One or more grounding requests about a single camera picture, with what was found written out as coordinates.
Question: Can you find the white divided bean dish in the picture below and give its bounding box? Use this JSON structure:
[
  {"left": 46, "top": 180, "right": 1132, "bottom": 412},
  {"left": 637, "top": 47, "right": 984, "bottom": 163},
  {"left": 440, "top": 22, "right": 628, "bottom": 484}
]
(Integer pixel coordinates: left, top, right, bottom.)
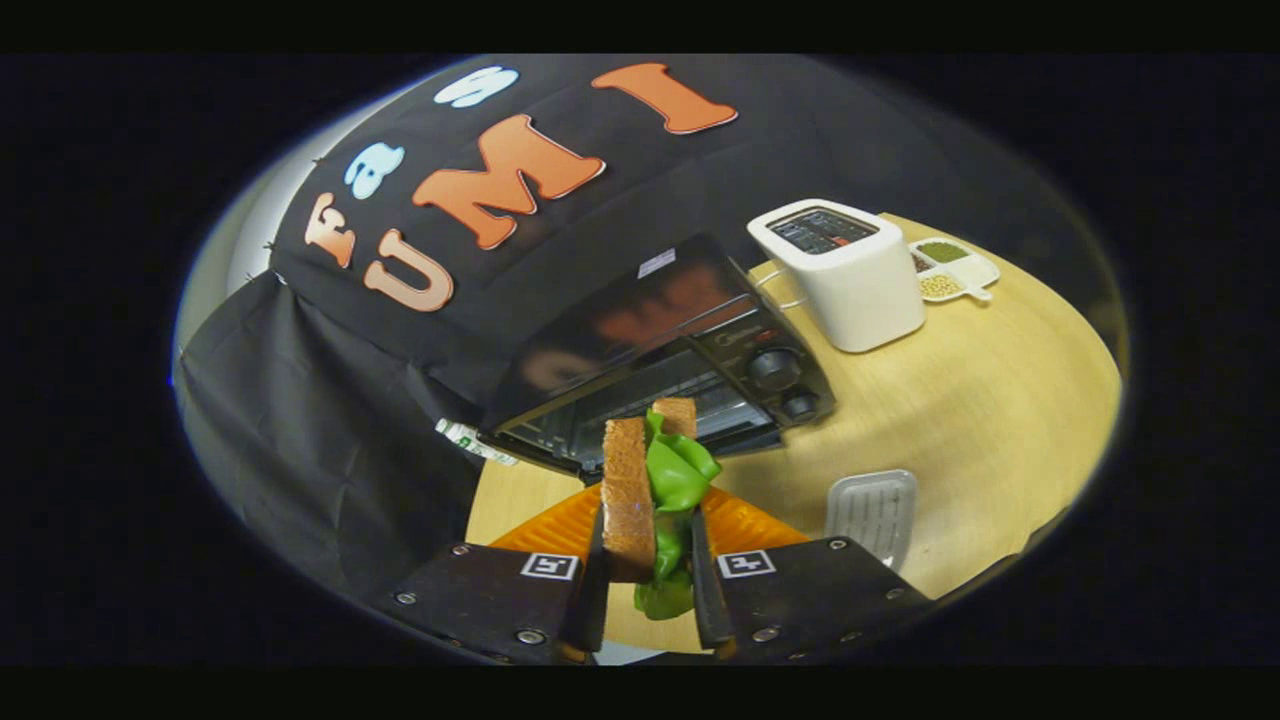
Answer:
[{"left": 908, "top": 237, "right": 1001, "bottom": 303}]

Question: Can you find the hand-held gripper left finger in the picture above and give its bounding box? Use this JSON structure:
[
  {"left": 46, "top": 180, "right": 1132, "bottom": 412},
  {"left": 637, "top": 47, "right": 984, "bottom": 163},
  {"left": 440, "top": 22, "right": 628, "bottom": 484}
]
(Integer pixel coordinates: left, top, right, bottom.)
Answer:
[{"left": 375, "top": 483, "right": 609, "bottom": 663}]

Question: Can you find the white green-label bottle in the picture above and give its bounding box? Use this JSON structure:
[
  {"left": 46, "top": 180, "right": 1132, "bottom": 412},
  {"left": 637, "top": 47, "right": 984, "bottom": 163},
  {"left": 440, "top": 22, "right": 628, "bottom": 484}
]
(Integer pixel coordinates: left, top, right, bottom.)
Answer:
[{"left": 435, "top": 418, "right": 519, "bottom": 468}]

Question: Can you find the toast lettuce sandwich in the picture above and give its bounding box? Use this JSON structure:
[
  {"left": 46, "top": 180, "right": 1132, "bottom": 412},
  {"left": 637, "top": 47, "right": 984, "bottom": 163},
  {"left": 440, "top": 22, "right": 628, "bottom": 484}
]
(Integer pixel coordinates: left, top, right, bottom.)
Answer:
[{"left": 600, "top": 397, "right": 723, "bottom": 621}]

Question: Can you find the black toaster oven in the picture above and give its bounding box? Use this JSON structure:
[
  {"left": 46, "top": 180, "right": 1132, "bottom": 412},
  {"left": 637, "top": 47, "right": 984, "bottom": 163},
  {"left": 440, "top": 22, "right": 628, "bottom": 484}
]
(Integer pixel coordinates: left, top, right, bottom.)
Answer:
[{"left": 478, "top": 233, "right": 838, "bottom": 486}]

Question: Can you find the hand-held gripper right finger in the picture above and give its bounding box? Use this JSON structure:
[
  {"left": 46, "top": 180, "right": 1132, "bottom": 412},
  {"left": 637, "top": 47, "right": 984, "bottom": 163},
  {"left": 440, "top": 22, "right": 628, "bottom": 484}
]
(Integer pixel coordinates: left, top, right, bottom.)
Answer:
[{"left": 690, "top": 485, "right": 931, "bottom": 663}]

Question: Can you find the white slot toaster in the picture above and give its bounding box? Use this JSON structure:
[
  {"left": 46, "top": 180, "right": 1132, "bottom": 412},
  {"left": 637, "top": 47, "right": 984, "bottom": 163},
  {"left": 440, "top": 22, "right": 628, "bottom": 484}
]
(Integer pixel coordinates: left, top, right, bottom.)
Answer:
[{"left": 747, "top": 198, "right": 927, "bottom": 353}]

